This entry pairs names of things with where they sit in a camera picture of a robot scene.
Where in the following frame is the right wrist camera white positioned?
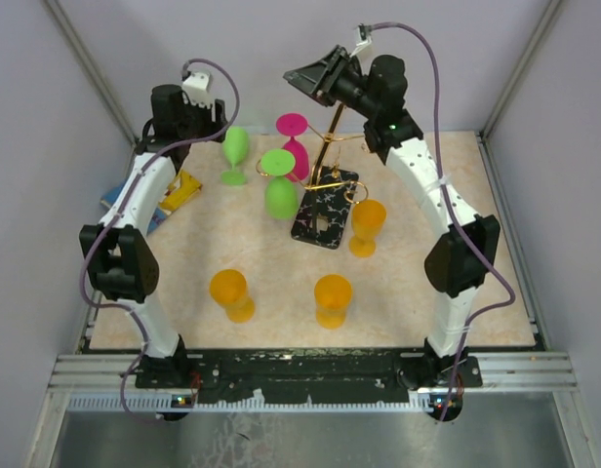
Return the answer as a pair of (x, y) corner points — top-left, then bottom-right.
(350, 23), (373, 57)

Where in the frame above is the orange wine glass front left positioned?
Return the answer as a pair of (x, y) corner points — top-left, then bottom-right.
(209, 269), (255, 324)

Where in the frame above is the pink wine glass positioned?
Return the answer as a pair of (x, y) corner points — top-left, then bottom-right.
(276, 113), (309, 181)

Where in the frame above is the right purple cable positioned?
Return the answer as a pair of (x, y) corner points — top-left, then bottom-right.
(361, 21), (517, 423)

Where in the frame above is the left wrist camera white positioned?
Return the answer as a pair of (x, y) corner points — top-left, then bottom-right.
(181, 71), (214, 107)

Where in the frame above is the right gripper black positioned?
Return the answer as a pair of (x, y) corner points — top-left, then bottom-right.
(283, 47), (378, 121)

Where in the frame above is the orange wine glass right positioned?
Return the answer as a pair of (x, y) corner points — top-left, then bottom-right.
(348, 199), (386, 257)

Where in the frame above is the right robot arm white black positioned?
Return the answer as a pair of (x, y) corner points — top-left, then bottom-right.
(283, 46), (500, 386)

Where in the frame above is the green wine glass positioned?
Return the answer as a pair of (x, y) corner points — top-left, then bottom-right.
(220, 126), (250, 186)
(260, 148), (299, 219)

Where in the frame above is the orange wine glass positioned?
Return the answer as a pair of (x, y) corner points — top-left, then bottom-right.
(314, 274), (353, 330)
(348, 199), (386, 257)
(209, 269), (255, 324)

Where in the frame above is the orange wine glass front middle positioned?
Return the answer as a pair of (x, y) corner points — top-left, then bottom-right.
(314, 274), (353, 330)

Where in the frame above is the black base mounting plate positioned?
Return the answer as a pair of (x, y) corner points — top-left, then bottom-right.
(131, 348), (483, 405)

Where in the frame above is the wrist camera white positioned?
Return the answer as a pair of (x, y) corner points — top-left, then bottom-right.
(350, 23), (373, 57)
(181, 71), (214, 107)

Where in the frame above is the gold wine glass rack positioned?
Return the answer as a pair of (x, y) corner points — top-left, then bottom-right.
(256, 103), (368, 250)

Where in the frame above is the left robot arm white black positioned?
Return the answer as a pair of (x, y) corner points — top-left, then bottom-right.
(79, 80), (226, 387)

